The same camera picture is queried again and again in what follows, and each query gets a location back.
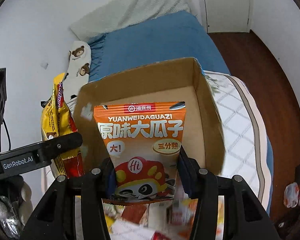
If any long yellow snack bag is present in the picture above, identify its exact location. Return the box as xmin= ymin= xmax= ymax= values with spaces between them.
xmin=40 ymin=73 xmax=84 ymax=178

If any orange panda sunflower seed bag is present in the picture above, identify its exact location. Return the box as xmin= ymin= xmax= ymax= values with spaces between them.
xmin=94 ymin=101 xmax=186 ymax=204

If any white patterned bed quilt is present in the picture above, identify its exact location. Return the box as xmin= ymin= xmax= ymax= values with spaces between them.
xmin=39 ymin=70 xmax=269 ymax=240

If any cardboard milk box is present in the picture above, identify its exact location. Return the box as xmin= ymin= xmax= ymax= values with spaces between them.
xmin=74 ymin=58 xmax=225 ymax=175

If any bear print pillow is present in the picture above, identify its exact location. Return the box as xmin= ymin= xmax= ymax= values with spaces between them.
xmin=63 ymin=41 xmax=91 ymax=103

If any blue bed sheet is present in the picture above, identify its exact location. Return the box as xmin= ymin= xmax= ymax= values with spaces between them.
xmin=89 ymin=11 xmax=273 ymax=210

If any grey dotted pillow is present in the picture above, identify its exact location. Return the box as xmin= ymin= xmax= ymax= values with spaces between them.
xmin=70 ymin=0 xmax=194 ymax=42

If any white door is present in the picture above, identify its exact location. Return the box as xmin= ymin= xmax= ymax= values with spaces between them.
xmin=199 ymin=0 xmax=253 ymax=33

